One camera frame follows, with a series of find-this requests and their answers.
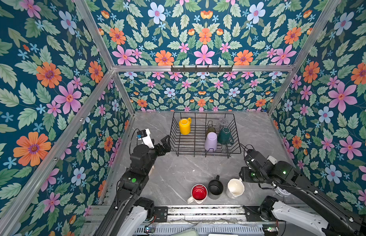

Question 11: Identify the black mug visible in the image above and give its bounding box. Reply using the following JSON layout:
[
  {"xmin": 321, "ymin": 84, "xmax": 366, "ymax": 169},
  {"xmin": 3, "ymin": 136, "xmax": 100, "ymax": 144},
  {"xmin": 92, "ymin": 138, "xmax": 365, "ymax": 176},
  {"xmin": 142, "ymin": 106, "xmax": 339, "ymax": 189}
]
[{"xmin": 208, "ymin": 175, "xmax": 224, "ymax": 197}]

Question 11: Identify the lilac plastic cup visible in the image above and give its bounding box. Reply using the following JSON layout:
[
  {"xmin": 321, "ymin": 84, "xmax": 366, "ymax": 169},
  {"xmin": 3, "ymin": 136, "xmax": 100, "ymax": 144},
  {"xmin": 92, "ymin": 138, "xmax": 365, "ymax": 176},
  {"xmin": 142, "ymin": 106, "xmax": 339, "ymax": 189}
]
[{"xmin": 205, "ymin": 132, "xmax": 217, "ymax": 152}]

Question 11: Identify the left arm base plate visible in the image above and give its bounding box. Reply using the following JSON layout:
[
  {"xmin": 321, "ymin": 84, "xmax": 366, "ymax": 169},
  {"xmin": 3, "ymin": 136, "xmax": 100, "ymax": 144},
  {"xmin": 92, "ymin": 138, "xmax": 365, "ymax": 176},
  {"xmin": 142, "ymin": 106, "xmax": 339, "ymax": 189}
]
[{"xmin": 154, "ymin": 206, "xmax": 169, "ymax": 223}]

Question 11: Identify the white cream mug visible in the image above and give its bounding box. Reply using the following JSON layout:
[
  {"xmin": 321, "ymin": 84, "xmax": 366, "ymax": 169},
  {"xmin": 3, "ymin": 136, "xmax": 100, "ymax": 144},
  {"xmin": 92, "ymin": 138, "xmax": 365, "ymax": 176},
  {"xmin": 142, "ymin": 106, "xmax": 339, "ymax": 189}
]
[{"xmin": 226, "ymin": 178, "xmax": 245, "ymax": 199}]

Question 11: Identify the white alarm clock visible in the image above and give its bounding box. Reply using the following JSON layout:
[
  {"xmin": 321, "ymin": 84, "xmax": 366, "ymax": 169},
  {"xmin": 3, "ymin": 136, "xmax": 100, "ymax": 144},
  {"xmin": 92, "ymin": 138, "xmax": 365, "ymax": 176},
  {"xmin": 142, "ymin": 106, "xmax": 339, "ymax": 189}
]
[{"xmin": 274, "ymin": 187, "xmax": 291, "ymax": 198}]

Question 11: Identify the red and white mug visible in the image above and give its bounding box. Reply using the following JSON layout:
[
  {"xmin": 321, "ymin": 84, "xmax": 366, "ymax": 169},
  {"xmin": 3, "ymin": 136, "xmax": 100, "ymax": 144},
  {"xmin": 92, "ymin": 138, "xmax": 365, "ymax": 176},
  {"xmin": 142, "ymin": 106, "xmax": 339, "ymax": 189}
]
[{"xmin": 187, "ymin": 184, "xmax": 208, "ymax": 204}]

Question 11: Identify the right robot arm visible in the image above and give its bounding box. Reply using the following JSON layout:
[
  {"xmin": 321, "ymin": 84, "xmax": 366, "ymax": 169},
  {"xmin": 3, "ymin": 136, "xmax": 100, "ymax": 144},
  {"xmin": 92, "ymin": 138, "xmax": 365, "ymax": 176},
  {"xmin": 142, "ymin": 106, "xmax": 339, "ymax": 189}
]
[{"xmin": 239, "ymin": 149, "xmax": 366, "ymax": 236}]

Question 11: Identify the black hook rail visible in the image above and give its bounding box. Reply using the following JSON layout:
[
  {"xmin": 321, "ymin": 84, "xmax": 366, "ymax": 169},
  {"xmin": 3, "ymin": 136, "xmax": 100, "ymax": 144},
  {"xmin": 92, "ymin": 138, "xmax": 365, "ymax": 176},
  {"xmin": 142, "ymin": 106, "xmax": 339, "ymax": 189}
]
[{"xmin": 170, "ymin": 65, "xmax": 233, "ymax": 73}]

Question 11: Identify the black wire dish rack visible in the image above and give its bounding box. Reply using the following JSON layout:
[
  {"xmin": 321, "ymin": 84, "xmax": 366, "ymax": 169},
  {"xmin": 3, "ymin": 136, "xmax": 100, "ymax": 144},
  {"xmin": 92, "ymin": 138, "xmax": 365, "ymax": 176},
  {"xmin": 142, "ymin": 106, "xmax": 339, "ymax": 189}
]
[{"xmin": 170, "ymin": 112, "xmax": 241, "ymax": 158}]

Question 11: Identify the olive glass cup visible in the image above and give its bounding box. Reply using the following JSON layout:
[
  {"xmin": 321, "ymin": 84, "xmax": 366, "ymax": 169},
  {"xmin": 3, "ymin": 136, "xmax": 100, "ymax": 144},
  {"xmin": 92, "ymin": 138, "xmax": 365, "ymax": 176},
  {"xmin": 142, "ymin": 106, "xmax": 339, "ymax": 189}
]
[{"xmin": 206, "ymin": 121, "xmax": 216, "ymax": 136}]

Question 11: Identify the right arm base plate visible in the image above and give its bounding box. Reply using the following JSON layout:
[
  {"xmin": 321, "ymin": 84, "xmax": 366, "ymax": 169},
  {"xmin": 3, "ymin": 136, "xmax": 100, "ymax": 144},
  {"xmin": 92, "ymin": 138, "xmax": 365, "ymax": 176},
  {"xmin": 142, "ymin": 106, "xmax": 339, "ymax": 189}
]
[{"xmin": 242, "ymin": 205, "xmax": 276, "ymax": 222}]

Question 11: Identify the dark green mug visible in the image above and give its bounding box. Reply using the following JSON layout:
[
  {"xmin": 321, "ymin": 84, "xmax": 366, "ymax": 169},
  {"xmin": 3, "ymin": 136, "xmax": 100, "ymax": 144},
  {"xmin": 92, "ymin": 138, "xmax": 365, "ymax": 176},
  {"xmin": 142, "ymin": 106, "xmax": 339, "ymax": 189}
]
[{"xmin": 217, "ymin": 127, "xmax": 234, "ymax": 145}]

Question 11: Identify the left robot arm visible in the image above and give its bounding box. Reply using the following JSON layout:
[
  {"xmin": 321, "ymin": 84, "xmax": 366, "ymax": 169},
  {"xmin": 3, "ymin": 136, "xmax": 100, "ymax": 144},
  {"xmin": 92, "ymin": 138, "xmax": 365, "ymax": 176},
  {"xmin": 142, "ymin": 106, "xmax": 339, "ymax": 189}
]
[{"xmin": 94, "ymin": 135, "xmax": 171, "ymax": 236}]

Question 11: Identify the clear plastic cup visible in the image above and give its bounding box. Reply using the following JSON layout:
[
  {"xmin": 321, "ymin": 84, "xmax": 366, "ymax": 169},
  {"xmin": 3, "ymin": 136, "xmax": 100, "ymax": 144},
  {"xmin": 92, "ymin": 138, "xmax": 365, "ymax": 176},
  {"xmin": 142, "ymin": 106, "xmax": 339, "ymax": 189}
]
[{"xmin": 218, "ymin": 119, "xmax": 229, "ymax": 129}]

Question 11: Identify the yellow mug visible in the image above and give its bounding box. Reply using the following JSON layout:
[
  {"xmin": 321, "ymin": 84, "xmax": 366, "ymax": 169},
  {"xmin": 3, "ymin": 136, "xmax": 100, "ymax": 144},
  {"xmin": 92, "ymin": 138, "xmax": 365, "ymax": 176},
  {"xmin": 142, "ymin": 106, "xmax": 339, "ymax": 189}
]
[{"xmin": 179, "ymin": 118, "xmax": 192, "ymax": 135}]

